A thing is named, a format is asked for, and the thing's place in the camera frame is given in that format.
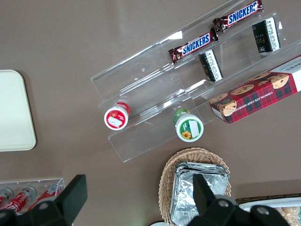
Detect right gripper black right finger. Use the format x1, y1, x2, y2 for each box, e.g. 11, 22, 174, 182
188, 174, 290, 226

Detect oval light wicker basket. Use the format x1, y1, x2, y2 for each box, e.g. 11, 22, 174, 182
158, 147, 232, 226

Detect red tartan cookie box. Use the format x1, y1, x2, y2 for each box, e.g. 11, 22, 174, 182
208, 55, 301, 125

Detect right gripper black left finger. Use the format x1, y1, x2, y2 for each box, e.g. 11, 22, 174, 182
30, 174, 88, 226

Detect red cola bottle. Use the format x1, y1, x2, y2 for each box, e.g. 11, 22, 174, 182
0, 186, 37, 215
27, 183, 63, 211
0, 187, 14, 205

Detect white rectangular snack tray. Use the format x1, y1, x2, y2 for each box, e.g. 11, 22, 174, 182
238, 196, 301, 226

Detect Snickers chocolate bar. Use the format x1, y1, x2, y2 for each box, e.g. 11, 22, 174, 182
168, 28, 219, 65
213, 0, 264, 32

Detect stacked aluminium foil trays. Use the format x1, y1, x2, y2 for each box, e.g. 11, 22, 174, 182
169, 161, 230, 226

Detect cream plastic tray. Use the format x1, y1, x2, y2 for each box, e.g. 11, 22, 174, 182
0, 69, 37, 152

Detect bag of rice crackers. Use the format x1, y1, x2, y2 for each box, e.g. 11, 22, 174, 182
274, 206, 301, 226

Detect red lid yogurt cup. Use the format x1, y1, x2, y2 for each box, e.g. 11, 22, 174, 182
103, 101, 131, 131

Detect clear acrylic bottle rack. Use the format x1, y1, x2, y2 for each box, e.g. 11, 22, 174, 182
0, 177, 65, 215

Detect clear acrylic stepped shelf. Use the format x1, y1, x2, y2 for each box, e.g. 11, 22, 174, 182
90, 0, 301, 163

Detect green lid yogurt cup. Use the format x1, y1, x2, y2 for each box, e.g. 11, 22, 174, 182
173, 108, 205, 142

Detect small black chocolate box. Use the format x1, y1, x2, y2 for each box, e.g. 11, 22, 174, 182
198, 48, 224, 83
252, 16, 281, 56

